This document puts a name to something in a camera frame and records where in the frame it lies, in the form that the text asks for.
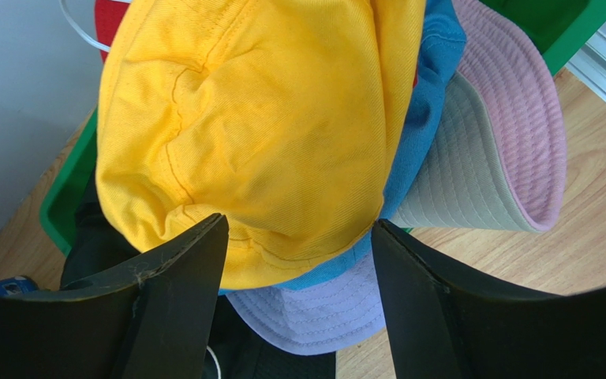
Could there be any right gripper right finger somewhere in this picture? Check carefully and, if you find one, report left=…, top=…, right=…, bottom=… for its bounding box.
left=371, top=220, right=606, bottom=378

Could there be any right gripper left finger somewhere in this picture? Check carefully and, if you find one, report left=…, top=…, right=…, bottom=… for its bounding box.
left=0, top=214, right=228, bottom=378

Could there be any yellow bucket hat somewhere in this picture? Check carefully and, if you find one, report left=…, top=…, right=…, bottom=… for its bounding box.
left=95, top=1, right=426, bottom=290

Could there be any black hat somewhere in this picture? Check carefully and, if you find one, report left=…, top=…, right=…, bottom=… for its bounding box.
left=60, top=171, right=337, bottom=379

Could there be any lavender hat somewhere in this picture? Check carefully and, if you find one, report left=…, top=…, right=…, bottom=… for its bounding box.
left=227, top=253, right=385, bottom=355

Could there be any pink beige hat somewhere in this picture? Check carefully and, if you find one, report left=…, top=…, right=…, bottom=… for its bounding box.
left=392, top=1, right=567, bottom=233

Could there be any blue hat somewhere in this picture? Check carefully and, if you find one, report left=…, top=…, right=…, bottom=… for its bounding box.
left=212, top=1, right=466, bottom=294

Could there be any red hat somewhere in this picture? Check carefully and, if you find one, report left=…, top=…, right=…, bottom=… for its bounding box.
left=94, top=0, right=131, bottom=47

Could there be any green plastic bin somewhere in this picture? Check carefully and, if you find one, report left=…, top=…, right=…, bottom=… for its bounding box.
left=39, top=0, right=606, bottom=255

